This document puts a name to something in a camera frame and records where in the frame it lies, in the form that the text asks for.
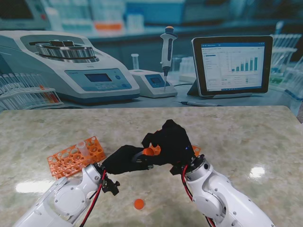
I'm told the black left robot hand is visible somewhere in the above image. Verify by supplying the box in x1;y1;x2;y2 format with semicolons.
101;144;154;175

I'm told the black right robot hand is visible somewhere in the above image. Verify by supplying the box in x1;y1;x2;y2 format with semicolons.
141;119;196;166

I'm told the clear plastic test tube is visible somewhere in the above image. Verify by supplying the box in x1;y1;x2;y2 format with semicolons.
77;141;90;158
131;151;145;164

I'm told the orange test tube rack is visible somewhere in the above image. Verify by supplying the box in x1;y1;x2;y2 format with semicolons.
46;136;107;178
151;129;202;158

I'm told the printed laboratory backdrop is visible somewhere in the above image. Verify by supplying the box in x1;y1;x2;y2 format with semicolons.
0;0;303;123

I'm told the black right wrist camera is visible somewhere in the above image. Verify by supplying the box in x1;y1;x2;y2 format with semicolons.
169;163;184;176

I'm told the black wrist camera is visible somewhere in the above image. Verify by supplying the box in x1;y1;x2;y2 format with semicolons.
169;163;184;176
102;177;121;196

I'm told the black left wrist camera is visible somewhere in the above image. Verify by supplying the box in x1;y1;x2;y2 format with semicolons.
102;177;121;196

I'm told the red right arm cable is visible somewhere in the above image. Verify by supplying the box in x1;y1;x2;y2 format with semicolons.
181;164;216;227

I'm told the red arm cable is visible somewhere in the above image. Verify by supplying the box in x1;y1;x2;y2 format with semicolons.
79;169;107;227
181;164;216;227

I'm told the red left arm cable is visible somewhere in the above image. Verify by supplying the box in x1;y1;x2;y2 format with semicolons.
79;169;107;227

